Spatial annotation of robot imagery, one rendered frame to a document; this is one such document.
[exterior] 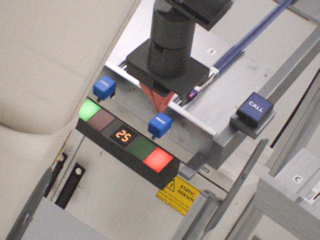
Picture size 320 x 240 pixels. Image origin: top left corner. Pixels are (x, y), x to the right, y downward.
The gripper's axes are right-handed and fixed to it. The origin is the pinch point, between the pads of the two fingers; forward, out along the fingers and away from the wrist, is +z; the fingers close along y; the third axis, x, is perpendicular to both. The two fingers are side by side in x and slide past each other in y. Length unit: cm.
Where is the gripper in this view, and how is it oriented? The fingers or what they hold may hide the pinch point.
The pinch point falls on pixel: (162, 106)
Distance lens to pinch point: 97.3
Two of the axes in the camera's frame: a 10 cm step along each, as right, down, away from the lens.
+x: -6.2, 5.8, -5.3
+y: -7.8, -5.2, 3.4
